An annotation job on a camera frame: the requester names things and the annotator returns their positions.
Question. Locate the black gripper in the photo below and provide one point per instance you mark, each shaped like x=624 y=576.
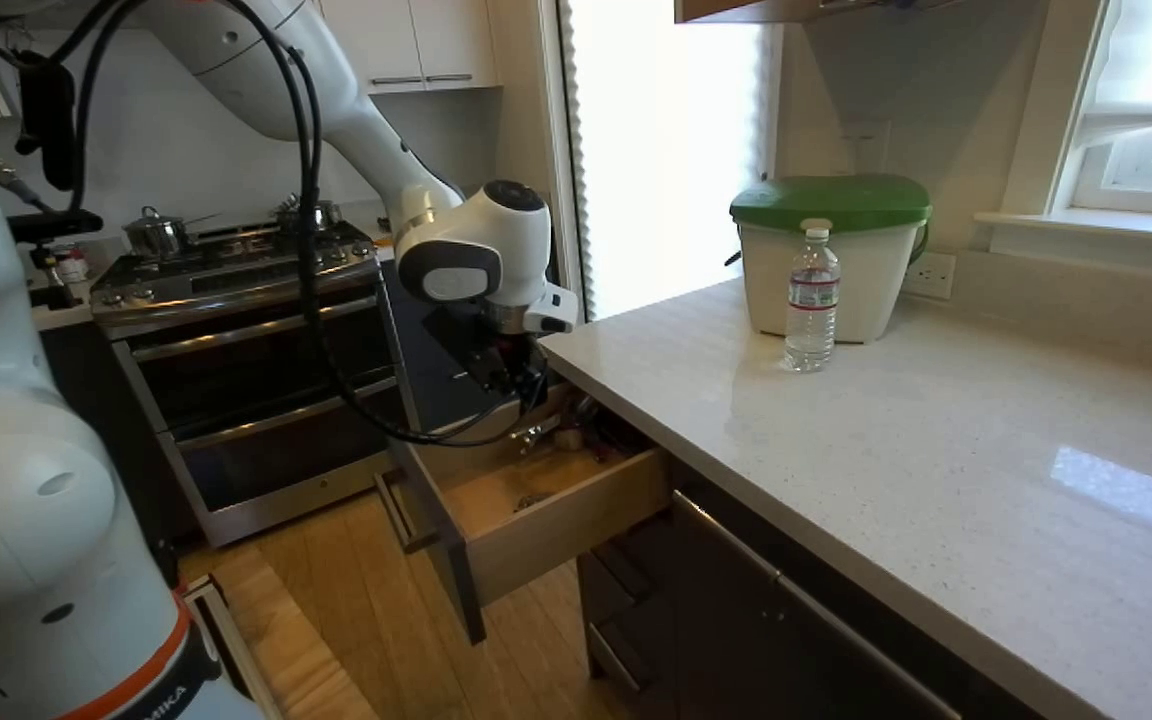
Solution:
x=503 y=356

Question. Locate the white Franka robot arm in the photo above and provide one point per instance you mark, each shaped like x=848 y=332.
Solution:
x=18 y=506

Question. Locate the wooden drawer with dark front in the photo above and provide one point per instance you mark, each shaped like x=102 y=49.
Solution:
x=563 y=524

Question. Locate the stainless steel oven range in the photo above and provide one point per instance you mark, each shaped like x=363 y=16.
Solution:
x=270 y=403

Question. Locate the white door with blinds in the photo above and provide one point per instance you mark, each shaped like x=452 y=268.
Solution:
x=663 y=162

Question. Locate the dark base cabinet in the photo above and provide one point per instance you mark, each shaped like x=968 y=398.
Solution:
x=709 y=627

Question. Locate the clear plastic water bottle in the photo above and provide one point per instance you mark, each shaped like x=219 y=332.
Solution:
x=813 y=301

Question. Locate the white bin with green lid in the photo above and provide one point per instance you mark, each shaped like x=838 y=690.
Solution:
x=856 y=266

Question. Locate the white upper cabinets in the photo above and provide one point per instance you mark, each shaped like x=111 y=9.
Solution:
x=402 y=42

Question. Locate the silver kettle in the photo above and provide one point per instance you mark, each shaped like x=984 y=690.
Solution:
x=159 y=237

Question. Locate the small white cup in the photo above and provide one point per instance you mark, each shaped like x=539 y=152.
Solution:
x=68 y=283

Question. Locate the bright window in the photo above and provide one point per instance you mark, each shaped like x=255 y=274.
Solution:
x=1149 y=82

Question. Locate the white wall outlet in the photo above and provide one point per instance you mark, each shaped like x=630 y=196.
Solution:
x=934 y=274

